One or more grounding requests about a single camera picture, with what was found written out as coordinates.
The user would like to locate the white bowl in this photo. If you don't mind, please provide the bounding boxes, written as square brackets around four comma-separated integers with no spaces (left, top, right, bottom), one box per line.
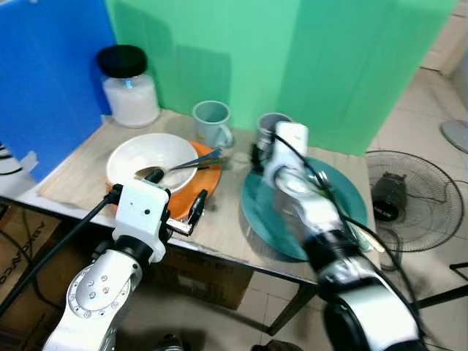
[106,132,200,195]

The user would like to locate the orange plate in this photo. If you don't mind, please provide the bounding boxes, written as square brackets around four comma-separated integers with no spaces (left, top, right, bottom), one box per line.
[108,140,223,222]

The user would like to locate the grey mug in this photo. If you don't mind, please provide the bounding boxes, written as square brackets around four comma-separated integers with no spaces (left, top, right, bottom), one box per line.
[255,112,294,151]

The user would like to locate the metal spoon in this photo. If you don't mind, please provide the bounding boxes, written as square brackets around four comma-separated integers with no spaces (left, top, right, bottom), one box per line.
[135,149,224,183]

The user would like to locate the teal plate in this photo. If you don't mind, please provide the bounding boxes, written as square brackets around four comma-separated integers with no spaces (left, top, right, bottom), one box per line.
[241,155,369,262]

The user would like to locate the pale blue mug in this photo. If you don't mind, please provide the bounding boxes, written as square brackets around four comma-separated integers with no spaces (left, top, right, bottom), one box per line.
[192,100,235,150]

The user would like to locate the plain brown cardboard box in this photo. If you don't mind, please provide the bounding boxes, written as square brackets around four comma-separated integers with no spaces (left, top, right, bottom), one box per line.
[149,246,255,312]

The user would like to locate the glass jar with black lid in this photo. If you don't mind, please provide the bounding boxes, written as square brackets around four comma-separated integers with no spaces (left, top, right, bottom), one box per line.
[97,45,161,129]

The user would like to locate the green backdrop board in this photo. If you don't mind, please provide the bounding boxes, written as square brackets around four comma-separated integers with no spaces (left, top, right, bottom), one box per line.
[105,0,460,156]

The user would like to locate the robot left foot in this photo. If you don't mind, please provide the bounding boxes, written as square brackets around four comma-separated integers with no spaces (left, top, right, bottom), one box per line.
[156,334,185,351]

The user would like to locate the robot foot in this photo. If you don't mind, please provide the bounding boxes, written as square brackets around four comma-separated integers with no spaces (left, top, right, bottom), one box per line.
[252,339,302,351]
[156,334,185,351]

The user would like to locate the grey round fan base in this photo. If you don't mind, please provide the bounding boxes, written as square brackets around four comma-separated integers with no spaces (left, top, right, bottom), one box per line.
[439,118,468,154]

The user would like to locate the black table leg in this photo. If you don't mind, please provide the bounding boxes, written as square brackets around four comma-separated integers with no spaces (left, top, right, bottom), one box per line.
[266,281,320,338]

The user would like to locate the black floor fan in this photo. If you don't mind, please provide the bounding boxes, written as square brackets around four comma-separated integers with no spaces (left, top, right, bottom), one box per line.
[365,149,467,254]

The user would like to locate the large printed cardboard box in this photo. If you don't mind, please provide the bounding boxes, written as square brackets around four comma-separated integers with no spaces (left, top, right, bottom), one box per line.
[0,203,78,349]

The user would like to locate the blue backdrop board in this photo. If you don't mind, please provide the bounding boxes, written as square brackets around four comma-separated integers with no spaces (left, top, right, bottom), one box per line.
[0,0,118,184]

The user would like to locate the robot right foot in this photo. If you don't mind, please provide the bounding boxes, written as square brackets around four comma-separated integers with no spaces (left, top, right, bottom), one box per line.
[252,339,302,351]

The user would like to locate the black stand legs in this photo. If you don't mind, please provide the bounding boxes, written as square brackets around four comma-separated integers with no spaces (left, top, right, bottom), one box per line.
[415,262,468,310]

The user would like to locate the white panelled door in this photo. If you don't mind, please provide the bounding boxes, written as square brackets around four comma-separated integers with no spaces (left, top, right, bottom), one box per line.
[420,0,468,75]

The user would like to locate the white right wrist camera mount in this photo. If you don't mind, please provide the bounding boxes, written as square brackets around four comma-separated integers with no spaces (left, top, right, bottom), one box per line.
[263,121,309,188]

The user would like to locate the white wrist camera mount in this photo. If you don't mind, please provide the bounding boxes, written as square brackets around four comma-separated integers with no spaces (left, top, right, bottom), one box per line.
[263,121,309,188]
[113,178,171,263]

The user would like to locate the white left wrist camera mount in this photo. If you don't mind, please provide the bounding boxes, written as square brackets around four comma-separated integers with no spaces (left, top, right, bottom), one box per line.
[113,178,171,263]

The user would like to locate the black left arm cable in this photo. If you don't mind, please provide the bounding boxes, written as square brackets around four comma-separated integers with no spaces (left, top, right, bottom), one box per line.
[0,191,122,317]

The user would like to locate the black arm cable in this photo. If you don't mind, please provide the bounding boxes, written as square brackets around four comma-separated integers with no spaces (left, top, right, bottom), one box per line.
[0,191,122,317]
[272,132,419,324]

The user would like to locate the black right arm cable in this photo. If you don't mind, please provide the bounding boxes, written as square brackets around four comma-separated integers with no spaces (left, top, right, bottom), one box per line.
[272,132,419,324]

